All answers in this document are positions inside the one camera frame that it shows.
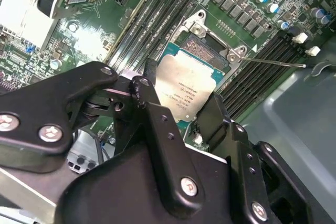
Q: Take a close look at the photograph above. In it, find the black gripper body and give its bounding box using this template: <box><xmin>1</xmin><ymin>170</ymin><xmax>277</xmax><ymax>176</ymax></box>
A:
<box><xmin>54</xmin><ymin>142</ymin><xmax>248</xmax><ymax>224</ymax></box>

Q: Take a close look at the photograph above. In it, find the silver CPU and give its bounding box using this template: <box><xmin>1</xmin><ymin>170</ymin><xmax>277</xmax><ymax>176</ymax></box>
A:
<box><xmin>153</xmin><ymin>41</ymin><xmax>229</xmax><ymax>130</ymax></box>

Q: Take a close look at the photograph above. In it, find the thin metal locking lever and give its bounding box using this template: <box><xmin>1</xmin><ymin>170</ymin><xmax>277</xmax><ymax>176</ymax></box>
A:
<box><xmin>240</xmin><ymin>56</ymin><xmax>307</xmax><ymax>69</ymax></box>

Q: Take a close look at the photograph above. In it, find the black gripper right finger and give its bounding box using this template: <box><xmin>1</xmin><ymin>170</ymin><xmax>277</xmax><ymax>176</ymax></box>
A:
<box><xmin>195</xmin><ymin>93</ymin><xmax>327</xmax><ymax>224</ymax></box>

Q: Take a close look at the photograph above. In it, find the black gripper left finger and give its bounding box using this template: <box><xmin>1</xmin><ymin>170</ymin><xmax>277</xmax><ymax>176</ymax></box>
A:
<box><xmin>0</xmin><ymin>58</ymin><xmax>207</xmax><ymax>213</ymax></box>

